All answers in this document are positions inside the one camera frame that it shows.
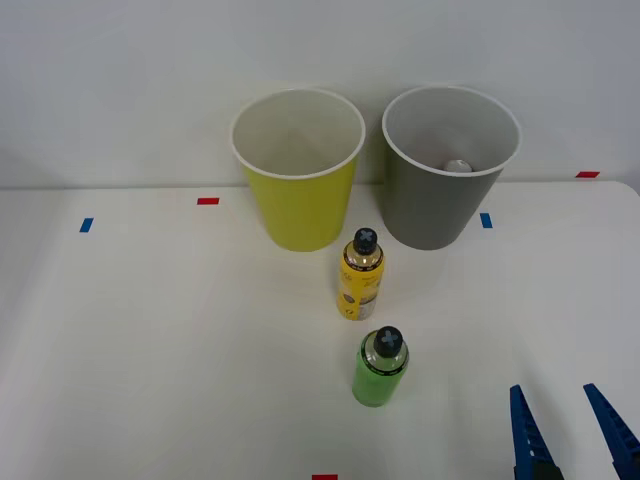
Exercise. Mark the grey plastic waste bin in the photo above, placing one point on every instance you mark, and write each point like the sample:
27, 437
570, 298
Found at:
430, 200

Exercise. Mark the green label plastic bottle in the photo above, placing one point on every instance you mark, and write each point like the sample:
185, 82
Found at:
380, 370

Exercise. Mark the yellow label plastic bottle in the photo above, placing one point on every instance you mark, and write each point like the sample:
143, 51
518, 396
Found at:
361, 280

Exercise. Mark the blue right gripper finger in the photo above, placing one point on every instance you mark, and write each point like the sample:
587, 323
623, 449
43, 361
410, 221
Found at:
617, 430
527, 440

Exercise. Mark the yellow-green plastic waste bin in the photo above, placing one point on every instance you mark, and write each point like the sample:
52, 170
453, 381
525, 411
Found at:
300, 200

